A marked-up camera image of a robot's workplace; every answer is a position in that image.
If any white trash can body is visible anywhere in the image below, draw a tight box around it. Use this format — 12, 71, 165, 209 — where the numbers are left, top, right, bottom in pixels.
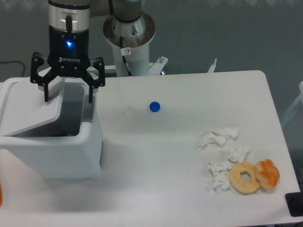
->
0, 78, 103, 178

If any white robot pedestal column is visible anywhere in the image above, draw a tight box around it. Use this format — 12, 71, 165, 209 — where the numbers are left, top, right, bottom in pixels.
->
103, 12, 155, 77

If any orange glazed twisted bread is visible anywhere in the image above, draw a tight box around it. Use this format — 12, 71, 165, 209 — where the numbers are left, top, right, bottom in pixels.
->
255, 159, 280, 190

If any upper crumpled white tissue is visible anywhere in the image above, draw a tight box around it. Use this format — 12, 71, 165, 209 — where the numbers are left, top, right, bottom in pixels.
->
198, 127, 240, 151

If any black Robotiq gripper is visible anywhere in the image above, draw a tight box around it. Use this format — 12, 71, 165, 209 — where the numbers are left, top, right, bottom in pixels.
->
30, 26, 106, 104

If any black cable on floor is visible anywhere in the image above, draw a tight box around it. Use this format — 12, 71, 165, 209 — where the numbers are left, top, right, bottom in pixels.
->
0, 61, 26, 78

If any black cable on pedestal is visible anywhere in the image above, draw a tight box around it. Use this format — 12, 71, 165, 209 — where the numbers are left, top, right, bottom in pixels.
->
119, 35, 133, 77

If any crumpled white tissue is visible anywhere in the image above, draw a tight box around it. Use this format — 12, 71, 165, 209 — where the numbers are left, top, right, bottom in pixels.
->
208, 161, 232, 194
198, 127, 240, 151
228, 145, 250, 163

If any middle crumpled white tissue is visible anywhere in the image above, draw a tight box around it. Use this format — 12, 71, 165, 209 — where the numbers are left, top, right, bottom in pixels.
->
228, 145, 250, 163

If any black device at table corner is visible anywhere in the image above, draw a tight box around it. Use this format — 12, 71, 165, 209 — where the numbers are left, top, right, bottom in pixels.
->
285, 192, 303, 217

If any lower crumpled white tissue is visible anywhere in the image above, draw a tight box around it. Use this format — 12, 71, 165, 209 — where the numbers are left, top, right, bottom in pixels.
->
208, 161, 232, 194

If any orange object at left edge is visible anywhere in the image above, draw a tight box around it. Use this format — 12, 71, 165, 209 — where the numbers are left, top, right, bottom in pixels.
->
0, 183, 3, 207

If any white trash can lid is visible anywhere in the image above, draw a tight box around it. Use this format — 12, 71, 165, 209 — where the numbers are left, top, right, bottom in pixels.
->
0, 78, 66, 137

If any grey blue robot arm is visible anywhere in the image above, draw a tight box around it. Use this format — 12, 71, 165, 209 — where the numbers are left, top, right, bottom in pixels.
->
30, 0, 147, 103

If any blue bottle cap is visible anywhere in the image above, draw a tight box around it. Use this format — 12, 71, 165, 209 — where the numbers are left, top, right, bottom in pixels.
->
149, 101, 161, 113

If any white metal frame at right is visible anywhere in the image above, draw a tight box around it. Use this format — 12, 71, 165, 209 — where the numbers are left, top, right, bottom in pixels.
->
280, 81, 303, 128

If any plain ring donut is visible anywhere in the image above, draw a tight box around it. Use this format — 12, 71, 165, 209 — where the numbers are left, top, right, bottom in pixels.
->
229, 162, 260, 194

